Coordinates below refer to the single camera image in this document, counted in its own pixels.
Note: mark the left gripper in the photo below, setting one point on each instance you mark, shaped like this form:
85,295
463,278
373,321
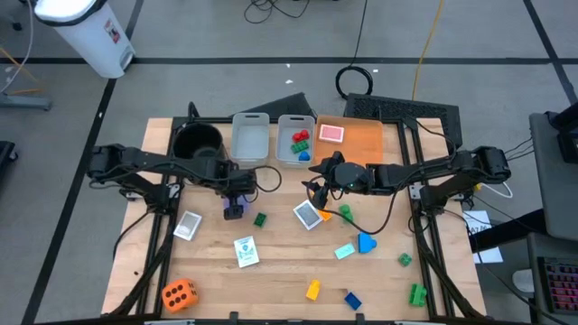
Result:
237,182

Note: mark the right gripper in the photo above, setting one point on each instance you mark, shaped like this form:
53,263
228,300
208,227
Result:
352,178

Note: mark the purple foam dice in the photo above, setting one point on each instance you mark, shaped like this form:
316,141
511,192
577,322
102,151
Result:
248,204

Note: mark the blue rounded toy block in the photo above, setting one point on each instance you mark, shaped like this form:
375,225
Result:
304,156

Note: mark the red card deck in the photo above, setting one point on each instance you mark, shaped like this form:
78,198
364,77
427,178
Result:
332,133

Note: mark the red toy block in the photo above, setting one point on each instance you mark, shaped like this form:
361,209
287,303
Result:
300,135

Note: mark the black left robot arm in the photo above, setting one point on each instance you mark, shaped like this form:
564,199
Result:
158,163

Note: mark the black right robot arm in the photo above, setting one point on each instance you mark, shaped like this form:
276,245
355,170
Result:
429,168

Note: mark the dark green toy block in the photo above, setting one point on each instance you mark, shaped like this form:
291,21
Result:
260,220

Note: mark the orange flat toy brick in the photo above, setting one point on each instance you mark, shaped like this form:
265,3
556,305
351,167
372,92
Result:
326,216

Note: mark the green two-stud toy block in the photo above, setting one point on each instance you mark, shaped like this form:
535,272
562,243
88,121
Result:
347,216
417,295

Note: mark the white card green emblem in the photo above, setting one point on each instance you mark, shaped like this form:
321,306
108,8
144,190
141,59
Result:
246,253

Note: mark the translucent orange tray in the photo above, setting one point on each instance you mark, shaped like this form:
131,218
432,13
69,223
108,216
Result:
361,144

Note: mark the grey plastic bin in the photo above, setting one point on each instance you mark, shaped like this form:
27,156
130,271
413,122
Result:
250,144
284,135

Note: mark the mint flat toy brick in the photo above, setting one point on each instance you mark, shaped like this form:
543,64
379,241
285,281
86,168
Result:
344,251

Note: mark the blue heart-shaped toy block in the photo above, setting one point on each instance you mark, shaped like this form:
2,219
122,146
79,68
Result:
365,244

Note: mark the black flat panel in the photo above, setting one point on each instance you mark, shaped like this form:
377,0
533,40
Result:
289,106

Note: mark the black pumpkin-face bucket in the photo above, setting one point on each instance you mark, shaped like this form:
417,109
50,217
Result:
198,135

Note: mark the black perforated metal panel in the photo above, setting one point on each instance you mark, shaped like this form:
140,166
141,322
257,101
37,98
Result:
397,108

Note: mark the orange foam dice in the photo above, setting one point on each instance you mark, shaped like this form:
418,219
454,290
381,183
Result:
179,303

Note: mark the yellow toy block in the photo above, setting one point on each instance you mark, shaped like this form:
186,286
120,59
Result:
313,291

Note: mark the small green toy block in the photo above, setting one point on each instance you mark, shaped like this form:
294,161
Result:
404,259

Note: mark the dark blue toy brick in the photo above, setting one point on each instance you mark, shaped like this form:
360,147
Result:
352,301

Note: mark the yellow connector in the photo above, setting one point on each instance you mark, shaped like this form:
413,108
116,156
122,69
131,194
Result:
475,185

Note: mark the white paper sheet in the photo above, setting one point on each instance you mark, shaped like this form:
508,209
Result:
483,223

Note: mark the black desk foot bar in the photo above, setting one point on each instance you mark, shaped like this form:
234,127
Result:
506,230

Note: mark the white trash bin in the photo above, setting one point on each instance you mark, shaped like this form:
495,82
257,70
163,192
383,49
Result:
90,40

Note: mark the white computer mouse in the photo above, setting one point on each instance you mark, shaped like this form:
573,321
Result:
524,280

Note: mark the grey desk with keyboard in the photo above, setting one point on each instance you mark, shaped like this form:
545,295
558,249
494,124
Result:
542,246

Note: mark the black chair base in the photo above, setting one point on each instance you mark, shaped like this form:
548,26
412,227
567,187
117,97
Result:
6,155

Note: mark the grey stand base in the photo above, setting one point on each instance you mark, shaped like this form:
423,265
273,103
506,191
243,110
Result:
25,101

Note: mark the black desk device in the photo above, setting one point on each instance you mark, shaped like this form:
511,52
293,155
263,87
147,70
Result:
570,144

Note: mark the backlit keyboard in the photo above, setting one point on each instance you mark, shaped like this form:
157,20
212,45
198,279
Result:
560,284

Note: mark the black aluminium table frame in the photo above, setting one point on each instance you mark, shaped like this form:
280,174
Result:
228,120

